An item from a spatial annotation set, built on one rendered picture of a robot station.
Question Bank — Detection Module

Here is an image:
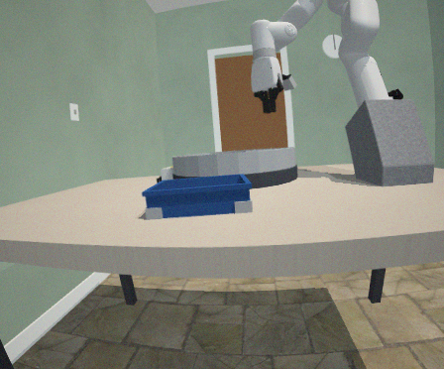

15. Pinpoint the blue rectangular crate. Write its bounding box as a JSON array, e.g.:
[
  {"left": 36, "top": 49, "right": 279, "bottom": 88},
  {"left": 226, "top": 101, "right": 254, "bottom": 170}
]
[{"left": 142, "top": 174, "right": 253, "bottom": 220}]

